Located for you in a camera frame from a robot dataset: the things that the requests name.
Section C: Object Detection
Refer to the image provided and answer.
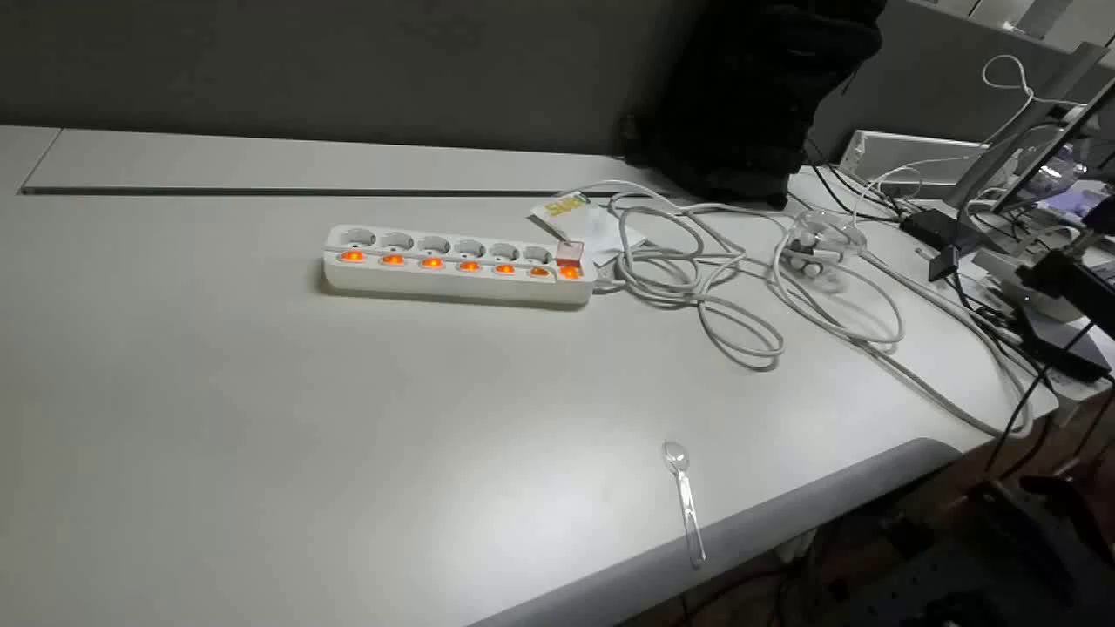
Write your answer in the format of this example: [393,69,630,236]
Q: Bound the white multi-socket power strip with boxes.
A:
[320,221,599,308]

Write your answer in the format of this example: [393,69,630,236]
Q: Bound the white tag with yellow label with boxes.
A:
[526,189,624,261]

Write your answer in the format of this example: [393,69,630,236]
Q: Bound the clear plastic spoon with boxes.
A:
[657,438,710,571]

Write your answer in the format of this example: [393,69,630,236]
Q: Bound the clear plastic wrapper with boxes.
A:
[771,206,869,292]

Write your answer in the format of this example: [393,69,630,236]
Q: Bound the black cloth bundle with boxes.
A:
[624,0,889,209]

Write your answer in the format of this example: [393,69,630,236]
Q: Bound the white rectangular box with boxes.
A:
[833,126,991,195]

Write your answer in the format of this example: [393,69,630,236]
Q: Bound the black clamp device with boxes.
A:
[1012,248,1115,383]

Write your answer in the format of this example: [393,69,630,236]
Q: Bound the white coiled power cable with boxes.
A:
[587,189,787,377]

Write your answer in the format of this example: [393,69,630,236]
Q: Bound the long thin white cable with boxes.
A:
[761,220,1038,441]

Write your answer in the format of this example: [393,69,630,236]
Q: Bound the black cable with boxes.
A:
[958,290,1115,481]

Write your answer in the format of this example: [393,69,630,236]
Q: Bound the white looped cord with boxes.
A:
[979,50,1043,119]

